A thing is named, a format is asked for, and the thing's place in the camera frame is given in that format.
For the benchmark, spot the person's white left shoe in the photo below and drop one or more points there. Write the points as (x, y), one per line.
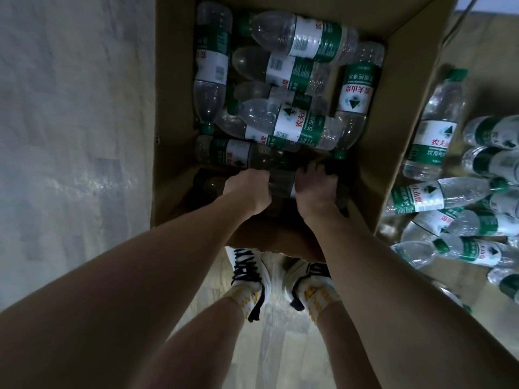
(247, 267)

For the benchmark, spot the person's yellow patterned right sock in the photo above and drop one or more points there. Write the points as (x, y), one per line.
(320, 299)

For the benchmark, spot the person's yellow patterned sock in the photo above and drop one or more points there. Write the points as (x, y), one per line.
(320, 299)
(243, 297)

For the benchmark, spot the person's left leg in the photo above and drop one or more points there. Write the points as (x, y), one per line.
(202, 348)

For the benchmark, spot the person's right forearm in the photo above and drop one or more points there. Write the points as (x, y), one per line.
(405, 311)

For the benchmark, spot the person's left forearm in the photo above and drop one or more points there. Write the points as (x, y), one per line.
(121, 287)

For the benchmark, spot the water bottles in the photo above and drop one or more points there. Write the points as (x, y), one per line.
(292, 76)
(446, 198)

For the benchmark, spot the brown cardboard box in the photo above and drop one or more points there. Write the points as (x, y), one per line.
(174, 97)

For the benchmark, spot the person's leg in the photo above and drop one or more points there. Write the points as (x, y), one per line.
(202, 348)
(344, 352)

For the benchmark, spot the person's yellow patterned left sock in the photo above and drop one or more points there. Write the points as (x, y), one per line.
(243, 297)

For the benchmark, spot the person's right hand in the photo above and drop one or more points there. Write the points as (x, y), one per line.
(318, 194)

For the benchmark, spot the person's left hand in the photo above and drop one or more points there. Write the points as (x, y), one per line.
(247, 190)

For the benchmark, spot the person's white shoe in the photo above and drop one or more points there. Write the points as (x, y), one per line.
(247, 267)
(312, 279)

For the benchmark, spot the person's right leg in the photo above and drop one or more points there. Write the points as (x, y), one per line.
(344, 352)

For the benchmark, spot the person's white right shoe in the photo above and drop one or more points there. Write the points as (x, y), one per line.
(312, 279)

